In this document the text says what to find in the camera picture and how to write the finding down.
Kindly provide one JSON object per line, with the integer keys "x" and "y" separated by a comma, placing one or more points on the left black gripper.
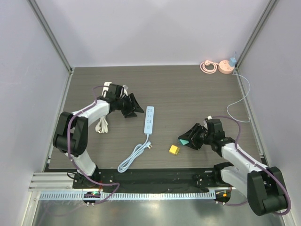
{"x": 129, "y": 112}

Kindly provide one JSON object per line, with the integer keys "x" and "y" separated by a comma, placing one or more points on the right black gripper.
{"x": 196, "y": 135}

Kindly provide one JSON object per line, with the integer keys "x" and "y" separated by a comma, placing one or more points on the teal plug adapter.
{"x": 184, "y": 142}

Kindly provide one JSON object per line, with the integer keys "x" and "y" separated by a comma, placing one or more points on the light blue power strip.
{"x": 139, "y": 149}

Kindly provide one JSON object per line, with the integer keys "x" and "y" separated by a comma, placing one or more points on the yellow plug adapter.
{"x": 174, "y": 150}

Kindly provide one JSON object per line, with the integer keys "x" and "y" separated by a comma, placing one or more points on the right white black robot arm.
{"x": 263, "y": 186}

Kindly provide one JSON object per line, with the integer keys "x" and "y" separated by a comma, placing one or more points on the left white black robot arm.
{"x": 71, "y": 134}

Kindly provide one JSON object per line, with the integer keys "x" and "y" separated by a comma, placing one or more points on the pink round power socket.
{"x": 210, "y": 67}

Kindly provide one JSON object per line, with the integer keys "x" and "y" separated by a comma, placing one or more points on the light blue charger plug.
{"x": 232, "y": 62}

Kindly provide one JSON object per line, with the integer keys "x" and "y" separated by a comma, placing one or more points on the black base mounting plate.
{"x": 162, "y": 181}

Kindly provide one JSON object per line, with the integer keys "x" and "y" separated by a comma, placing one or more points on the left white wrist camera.
{"x": 125, "y": 87}

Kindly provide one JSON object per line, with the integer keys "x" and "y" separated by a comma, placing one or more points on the white slotted cable duct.
{"x": 84, "y": 195}

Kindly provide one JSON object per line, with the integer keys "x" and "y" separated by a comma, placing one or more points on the left aluminium frame post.
{"x": 45, "y": 26}

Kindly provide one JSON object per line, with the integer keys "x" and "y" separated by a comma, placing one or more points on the aluminium frame post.
{"x": 256, "y": 31}
{"x": 45, "y": 26}

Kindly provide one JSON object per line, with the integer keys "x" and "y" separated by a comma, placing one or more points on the right aluminium frame post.
{"x": 256, "y": 31}

